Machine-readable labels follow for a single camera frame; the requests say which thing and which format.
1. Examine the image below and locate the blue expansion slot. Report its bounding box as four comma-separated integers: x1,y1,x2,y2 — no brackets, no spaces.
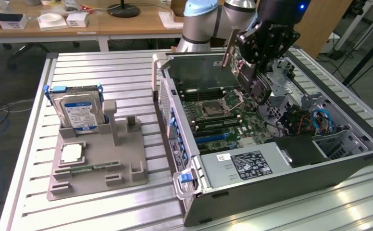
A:
195,134,225,143

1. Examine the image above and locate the wooden cabinet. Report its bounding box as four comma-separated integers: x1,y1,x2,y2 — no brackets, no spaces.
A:
288,0,355,58

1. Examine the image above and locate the white square holder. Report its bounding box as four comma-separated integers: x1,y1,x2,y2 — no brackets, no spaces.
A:
37,13,68,31

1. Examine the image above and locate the white box with black lid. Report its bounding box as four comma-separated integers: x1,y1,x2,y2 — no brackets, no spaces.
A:
0,13,29,30

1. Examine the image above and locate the plain white box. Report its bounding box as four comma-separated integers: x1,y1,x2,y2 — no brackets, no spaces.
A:
67,12,89,27

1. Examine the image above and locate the grey parts rack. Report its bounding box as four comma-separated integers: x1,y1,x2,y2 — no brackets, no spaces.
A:
47,95,149,202

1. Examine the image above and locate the perforated metal disk bay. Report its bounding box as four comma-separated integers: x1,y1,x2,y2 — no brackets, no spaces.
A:
256,69,303,118

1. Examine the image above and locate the brown cardboard box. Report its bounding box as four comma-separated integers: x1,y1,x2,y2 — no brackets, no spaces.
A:
169,0,187,18

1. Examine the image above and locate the wooden desk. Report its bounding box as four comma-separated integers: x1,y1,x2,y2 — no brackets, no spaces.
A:
0,0,275,52

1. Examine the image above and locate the grey power supply unit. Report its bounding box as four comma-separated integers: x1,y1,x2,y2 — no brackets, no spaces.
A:
199,141,293,190

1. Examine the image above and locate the green motherboard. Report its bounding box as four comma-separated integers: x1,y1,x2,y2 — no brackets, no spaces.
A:
175,81,271,156

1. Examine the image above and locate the black round lamp base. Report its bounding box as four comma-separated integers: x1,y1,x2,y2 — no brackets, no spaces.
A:
107,0,141,18

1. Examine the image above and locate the hard disk in blue caddy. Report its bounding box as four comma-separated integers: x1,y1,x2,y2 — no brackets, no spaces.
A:
43,83,105,135

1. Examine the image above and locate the black slanted stand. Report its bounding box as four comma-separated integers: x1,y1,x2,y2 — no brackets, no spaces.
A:
341,21,373,86

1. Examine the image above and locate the installed RAM stick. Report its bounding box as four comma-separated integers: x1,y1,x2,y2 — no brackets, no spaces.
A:
195,119,241,131

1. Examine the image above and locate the grey floor cable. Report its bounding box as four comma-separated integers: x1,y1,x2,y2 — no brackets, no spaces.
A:
0,100,33,114

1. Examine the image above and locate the blue wire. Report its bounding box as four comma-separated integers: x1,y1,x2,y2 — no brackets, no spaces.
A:
311,108,335,135

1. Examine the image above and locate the open black PC case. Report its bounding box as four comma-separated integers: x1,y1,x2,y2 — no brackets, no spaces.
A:
159,49,373,227

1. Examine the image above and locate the black office chair base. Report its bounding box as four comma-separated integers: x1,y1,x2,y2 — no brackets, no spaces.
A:
3,42,51,70

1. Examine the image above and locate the clear plastic case handle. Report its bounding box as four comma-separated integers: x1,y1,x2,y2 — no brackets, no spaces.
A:
172,167,204,200

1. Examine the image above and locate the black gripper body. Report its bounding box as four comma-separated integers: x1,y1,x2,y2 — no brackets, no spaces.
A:
255,0,309,58

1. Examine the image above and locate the graphics card with metal bracket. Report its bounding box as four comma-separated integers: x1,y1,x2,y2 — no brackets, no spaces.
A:
220,28,272,105

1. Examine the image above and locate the open metal socket cover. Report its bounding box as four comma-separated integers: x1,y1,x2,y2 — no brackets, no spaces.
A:
221,89,245,109

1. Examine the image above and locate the white paper booklet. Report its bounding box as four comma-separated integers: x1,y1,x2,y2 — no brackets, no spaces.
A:
159,11,185,30

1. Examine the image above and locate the silver CPU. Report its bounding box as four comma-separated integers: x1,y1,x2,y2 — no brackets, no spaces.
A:
60,144,85,164

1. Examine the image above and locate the red and black wire bundle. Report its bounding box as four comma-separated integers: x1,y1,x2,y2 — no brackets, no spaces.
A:
277,108,316,137

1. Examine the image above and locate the CPU socket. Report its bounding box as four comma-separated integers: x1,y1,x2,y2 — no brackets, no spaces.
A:
199,101,225,116

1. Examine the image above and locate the green RAM stick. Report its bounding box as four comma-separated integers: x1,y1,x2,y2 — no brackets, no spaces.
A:
68,163,111,173

